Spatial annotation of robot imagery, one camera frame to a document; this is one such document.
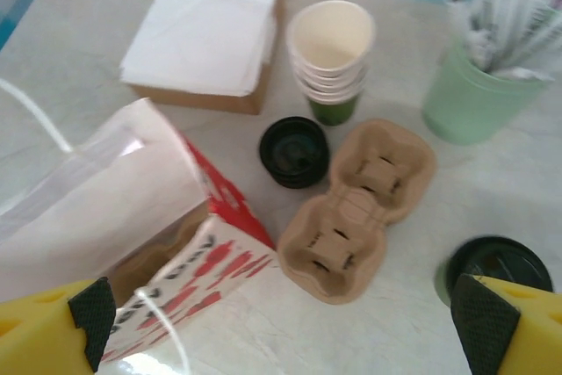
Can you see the stack of paper cups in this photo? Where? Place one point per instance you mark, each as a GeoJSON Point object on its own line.
{"type": "Point", "coordinates": [329, 37]}

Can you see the red and white paper bag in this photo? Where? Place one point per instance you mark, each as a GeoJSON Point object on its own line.
{"type": "Point", "coordinates": [110, 182]}

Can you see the stack of white napkins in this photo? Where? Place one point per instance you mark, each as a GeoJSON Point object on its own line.
{"type": "Point", "coordinates": [202, 28]}

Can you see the green paper coffee cup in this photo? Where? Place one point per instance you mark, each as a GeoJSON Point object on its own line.
{"type": "Point", "coordinates": [333, 111]}
{"type": "Point", "coordinates": [333, 81]}
{"type": "Point", "coordinates": [441, 287]}
{"type": "Point", "coordinates": [336, 89]}

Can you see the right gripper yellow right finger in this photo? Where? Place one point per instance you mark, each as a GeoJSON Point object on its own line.
{"type": "Point", "coordinates": [527, 335]}

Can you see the mint green holder cup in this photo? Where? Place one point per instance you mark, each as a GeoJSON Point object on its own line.
{"type": "Point", "coordinates": [474, 103]}

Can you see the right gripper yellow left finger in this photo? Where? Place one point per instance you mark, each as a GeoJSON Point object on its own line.
{"type": "Point", "coordinates": [35, 335]}

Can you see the brown cardboard box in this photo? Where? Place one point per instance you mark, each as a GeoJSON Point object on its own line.
{"type": "Point", "coordinates": [197, 103]}

